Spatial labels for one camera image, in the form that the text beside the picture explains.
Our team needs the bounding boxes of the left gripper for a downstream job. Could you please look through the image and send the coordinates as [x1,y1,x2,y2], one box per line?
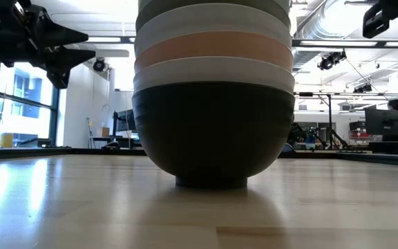
[0,0,97,90]

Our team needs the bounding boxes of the olive grey bowl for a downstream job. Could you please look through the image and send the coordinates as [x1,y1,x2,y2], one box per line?
[135,0,292,34]

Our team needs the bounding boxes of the light green bowl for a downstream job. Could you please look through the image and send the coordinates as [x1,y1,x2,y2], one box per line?
[137,0,292,15]

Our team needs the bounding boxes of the peach bowl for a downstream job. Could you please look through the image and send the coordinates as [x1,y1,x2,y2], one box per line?
[133,30,294,74]

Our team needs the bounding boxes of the white bowl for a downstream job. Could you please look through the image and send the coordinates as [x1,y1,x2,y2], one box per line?
[133,56,296,95]
[133,2,293,58]

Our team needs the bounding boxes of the large glass window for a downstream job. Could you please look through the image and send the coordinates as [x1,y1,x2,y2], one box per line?
[0,62,60,148]

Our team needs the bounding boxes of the computer monitor on stand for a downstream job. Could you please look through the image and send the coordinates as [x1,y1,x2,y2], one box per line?
[115,109,138,133]

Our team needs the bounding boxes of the black computer monitor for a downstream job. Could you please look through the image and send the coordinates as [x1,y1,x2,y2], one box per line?
[364,109,398,138]

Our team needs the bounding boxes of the black tripod stand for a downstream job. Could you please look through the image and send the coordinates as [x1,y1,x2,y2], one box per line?
[318,93,348,149]

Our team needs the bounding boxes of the black desk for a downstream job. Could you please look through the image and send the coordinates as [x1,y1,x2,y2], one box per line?
[368,140,398,156]

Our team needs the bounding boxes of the dark bowl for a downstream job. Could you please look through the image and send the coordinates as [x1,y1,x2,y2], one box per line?
[131,82,296,190]

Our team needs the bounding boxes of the silver ventilation duct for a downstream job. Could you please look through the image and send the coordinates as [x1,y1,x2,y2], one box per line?
[294,0,362,70]

